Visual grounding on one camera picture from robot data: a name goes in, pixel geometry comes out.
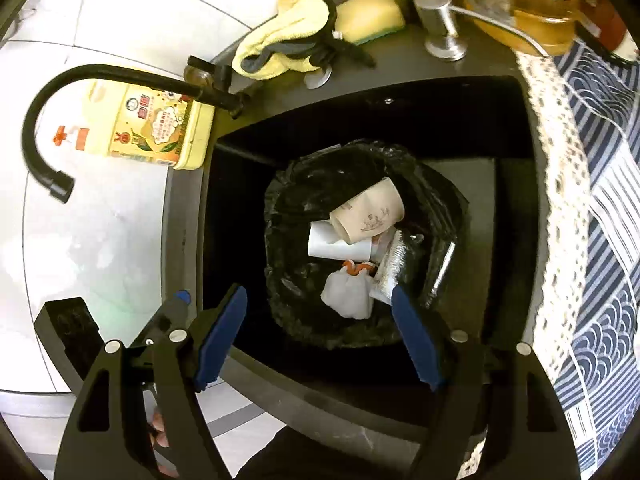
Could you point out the dark soy sauce jug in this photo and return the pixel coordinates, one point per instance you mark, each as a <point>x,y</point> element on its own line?
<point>610,25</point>

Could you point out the black curved faucet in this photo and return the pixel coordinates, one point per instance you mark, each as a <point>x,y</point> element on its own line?
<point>125,74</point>

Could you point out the yellow cleaning cloth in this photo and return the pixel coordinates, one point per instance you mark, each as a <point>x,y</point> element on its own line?
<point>280,25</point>

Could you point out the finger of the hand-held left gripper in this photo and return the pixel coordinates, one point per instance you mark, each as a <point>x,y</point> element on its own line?
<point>65,332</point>
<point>167,312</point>

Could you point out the white plastic bag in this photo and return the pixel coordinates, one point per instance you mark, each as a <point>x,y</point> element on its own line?
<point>347,295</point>

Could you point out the orange plastic scrap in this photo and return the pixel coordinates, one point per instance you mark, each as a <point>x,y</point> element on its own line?
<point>350,266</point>

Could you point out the brown paper cup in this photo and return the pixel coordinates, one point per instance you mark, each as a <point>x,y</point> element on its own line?
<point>370,215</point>

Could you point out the yellow dish soap bottle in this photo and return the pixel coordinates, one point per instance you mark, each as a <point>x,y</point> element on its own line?
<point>150,130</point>

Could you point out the blue and white tablecloth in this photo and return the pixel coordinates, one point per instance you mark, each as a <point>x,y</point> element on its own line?
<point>610,210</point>

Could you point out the metal soap dispenser pump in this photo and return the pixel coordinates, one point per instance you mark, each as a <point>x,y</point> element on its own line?
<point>440,25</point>

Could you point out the large clear oil bottle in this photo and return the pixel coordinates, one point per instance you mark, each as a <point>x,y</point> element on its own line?
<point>530,5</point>

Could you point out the white cup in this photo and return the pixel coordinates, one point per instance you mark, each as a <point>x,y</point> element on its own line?
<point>330,247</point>

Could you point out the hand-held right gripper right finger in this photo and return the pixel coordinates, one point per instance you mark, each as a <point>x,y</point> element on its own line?
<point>415,340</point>

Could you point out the person's left hand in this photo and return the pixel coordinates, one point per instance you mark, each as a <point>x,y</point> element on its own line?
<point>161,432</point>

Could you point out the yellow sponge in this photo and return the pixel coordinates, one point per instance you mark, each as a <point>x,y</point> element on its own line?
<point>370,12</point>

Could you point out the bin with black bag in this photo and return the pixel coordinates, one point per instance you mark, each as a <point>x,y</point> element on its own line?
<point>300,210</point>

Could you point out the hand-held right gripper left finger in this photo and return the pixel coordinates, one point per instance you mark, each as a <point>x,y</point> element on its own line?
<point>220,335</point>

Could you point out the silver foil wrapper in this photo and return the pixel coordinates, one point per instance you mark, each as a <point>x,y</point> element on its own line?
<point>390,270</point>

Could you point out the black kitchen sink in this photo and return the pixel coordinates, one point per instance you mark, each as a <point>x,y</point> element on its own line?
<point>450,110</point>

